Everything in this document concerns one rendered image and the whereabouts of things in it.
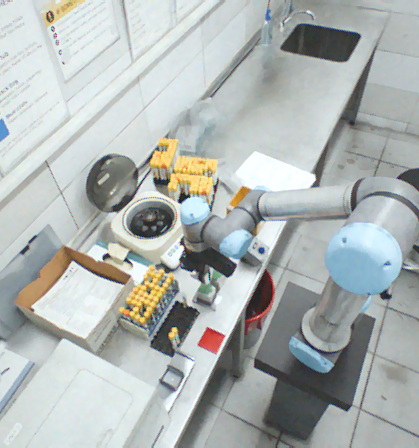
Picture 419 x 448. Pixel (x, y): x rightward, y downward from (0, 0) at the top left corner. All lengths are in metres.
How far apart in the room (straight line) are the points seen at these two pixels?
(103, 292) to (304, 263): 1.48
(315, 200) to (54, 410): 0.73
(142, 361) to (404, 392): 1.44
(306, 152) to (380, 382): 1.21
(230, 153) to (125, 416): 1.25
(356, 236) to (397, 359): 1.76
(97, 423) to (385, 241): 0.69
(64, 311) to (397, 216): 1.05
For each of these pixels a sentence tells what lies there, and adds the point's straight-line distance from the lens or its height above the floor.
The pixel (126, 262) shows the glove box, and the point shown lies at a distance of 1.47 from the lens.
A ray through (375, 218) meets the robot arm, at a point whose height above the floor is 1.59.
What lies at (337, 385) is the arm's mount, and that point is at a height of 0.94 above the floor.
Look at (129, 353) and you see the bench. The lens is 1.36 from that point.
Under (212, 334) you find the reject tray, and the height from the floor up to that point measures 0.88.
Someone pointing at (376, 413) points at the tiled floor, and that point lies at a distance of 2.29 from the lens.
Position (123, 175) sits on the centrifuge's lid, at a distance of 1.59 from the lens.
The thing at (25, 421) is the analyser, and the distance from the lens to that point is 1.06.
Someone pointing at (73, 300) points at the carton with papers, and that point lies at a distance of 1.43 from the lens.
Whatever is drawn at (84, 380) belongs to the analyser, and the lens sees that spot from 1.04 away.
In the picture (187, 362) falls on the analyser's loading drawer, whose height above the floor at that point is 0.92.
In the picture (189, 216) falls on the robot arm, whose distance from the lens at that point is 1.00.
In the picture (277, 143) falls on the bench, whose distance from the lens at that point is 1.94.
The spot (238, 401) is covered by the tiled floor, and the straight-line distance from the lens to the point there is 2.19.
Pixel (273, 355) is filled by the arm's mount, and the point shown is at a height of 0.95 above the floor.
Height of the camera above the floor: 2.11
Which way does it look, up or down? 51 degrees down
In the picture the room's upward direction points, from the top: 4 degrees counter-clockwise
